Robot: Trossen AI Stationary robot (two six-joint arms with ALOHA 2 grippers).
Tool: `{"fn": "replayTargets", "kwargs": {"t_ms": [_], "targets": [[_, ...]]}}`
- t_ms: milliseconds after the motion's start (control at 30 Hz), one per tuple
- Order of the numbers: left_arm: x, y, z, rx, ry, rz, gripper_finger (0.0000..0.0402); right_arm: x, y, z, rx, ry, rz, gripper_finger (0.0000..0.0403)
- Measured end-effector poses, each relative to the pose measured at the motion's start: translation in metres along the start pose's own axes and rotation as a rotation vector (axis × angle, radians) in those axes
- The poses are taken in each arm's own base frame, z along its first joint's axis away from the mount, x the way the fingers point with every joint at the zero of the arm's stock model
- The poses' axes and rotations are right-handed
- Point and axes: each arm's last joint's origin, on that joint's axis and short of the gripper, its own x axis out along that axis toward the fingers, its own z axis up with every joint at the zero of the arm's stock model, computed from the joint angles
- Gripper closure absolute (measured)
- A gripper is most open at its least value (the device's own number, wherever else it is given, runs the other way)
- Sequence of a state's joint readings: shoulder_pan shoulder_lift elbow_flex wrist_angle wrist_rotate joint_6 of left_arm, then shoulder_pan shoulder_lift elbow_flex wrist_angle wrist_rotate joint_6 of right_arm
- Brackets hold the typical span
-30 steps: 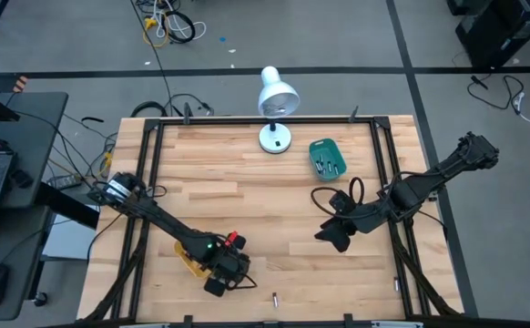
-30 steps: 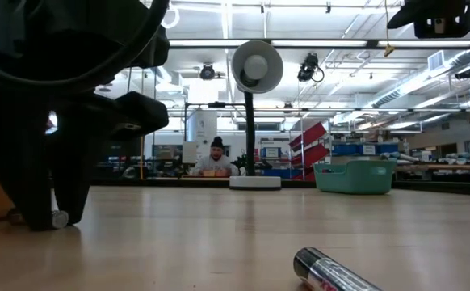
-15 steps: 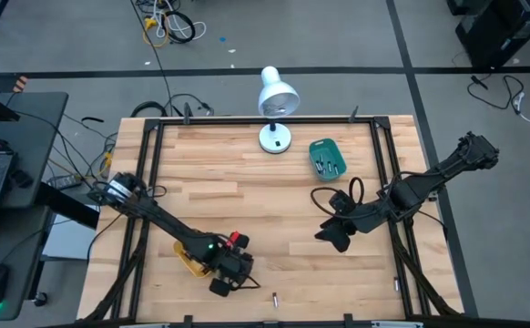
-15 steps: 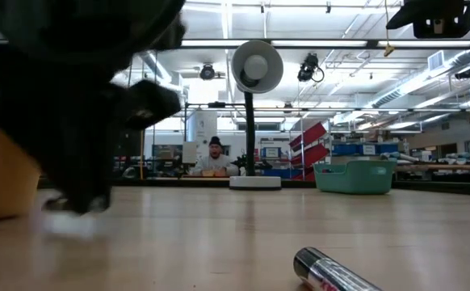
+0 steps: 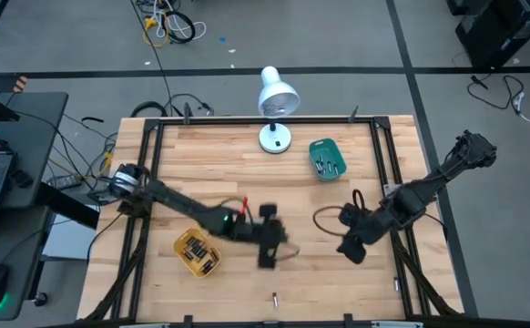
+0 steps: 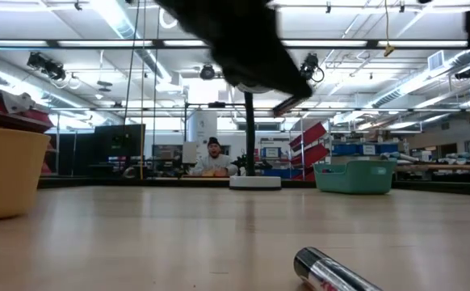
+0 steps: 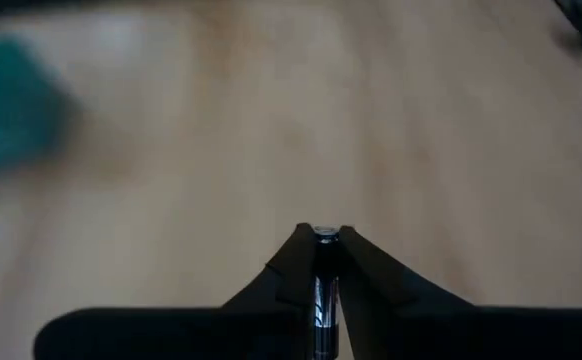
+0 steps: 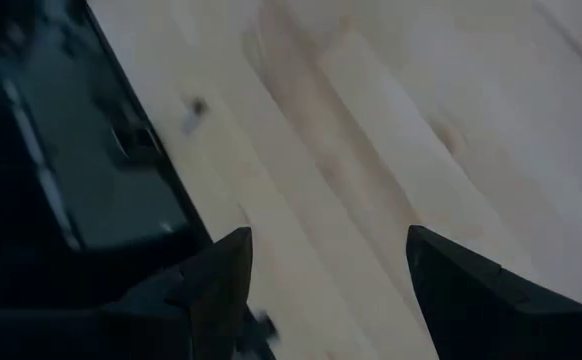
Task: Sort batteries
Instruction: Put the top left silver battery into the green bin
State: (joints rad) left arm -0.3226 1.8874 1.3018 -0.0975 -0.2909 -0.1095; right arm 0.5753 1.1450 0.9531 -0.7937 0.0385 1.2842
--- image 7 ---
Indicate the silver AA battery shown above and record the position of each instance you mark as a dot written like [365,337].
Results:
[326,300]

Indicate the teal plastic bin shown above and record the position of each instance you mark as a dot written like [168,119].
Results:
[11,110]

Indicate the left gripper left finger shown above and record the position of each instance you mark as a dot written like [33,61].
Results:
[171,335]

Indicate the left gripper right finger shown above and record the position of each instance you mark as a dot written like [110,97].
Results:
[471,335]

